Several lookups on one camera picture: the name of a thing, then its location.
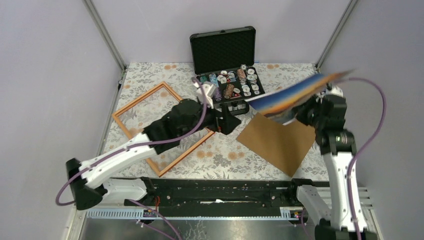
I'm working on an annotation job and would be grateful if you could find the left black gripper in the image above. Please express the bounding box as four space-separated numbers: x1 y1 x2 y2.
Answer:
180 97 241 140

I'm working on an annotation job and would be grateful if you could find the sunset landscape photo print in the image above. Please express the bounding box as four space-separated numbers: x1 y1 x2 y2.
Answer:
246 70 352 125

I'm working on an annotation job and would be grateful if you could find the brown cardboard backing board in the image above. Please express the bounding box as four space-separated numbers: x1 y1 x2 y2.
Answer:
236 113 316 177

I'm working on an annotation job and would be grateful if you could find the orange wooden picture frame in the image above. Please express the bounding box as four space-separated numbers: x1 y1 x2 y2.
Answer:
112 81 214 177

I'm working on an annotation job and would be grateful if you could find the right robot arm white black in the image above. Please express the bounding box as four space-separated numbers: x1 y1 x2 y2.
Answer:
286 94 379 240

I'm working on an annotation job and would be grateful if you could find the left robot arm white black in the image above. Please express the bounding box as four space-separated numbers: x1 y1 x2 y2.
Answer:
60 99 241 210

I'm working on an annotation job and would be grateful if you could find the purple poker chip stack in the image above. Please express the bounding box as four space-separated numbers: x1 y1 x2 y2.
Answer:
214 88 222 102

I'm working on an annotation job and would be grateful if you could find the brown poker chip stack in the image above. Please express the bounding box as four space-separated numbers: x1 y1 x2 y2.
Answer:
223 83 235 99

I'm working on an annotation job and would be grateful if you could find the blue poker chip stack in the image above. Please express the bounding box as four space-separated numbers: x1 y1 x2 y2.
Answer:
209 73 219 87

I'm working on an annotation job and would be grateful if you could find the green poker chip stack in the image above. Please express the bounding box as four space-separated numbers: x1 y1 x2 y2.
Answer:
200 76 208 84

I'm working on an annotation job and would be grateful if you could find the pink poker chip stack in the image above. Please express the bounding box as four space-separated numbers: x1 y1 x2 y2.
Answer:
236 68 247 83

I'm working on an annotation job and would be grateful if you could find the black poker chip case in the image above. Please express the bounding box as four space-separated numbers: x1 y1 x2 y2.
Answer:
189 26 265 116

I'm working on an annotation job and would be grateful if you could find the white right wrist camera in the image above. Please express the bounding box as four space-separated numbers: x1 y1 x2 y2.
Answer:
325 84 344 98

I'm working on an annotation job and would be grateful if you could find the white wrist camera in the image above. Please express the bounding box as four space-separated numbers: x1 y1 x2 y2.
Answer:
193 81 217 109
325 84 344 98

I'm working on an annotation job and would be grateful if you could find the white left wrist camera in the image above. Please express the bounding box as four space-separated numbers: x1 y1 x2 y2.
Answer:
193 81 217 109

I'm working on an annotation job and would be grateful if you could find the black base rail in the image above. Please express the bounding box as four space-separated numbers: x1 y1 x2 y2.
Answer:
124 177 316 219

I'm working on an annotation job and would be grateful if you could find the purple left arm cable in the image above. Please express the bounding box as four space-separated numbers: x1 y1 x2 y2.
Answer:
54 77 210 240

